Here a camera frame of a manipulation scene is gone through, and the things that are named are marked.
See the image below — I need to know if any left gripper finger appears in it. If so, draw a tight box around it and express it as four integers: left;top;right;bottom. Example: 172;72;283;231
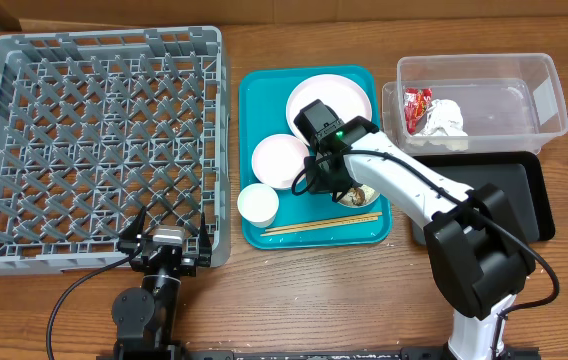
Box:
197;213;212;268
117;206;147;253

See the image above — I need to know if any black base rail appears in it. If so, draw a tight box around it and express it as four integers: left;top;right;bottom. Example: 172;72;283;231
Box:
96;347;543;360

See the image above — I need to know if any food leftover brown chunk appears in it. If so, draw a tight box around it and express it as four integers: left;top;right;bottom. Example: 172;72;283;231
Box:
343;187;366;206

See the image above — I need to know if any black tray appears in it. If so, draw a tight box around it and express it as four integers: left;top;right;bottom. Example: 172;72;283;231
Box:
416;151;556;243

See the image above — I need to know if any grey dishwasher rack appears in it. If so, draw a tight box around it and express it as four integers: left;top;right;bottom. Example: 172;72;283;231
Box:
0;26;231;275

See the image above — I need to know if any red snack wrapper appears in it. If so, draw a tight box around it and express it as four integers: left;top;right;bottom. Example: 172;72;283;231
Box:
403;88;433;135

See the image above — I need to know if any large white plate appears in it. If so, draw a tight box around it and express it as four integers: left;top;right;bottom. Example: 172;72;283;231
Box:
286;74;373;146

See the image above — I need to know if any clear plastic bin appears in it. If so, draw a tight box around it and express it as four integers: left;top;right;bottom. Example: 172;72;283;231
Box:
381;53;568;155

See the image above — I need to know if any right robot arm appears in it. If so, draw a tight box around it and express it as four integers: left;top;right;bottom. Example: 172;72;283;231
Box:
295;115;535;359

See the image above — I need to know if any grey-green bowl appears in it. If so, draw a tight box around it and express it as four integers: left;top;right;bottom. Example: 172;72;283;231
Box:
338;185;379;208

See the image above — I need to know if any white shallow bowl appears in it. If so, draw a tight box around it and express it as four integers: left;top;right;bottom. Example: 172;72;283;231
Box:
251;134;309;190

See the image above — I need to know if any white napkin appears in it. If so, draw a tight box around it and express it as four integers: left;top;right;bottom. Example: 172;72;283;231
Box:
415;99;468;137

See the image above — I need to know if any teal serving tray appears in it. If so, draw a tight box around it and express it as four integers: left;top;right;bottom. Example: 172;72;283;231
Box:
238;65;392;250

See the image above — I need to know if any wooden chopstick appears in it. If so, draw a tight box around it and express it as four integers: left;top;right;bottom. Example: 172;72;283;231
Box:
264;211;383;234
260;216;380;238

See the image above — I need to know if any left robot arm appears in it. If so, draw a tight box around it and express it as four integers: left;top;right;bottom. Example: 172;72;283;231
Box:
111;209;212;360

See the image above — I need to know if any small white cup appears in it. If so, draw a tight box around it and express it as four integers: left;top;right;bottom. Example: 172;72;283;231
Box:
237;183;279;228

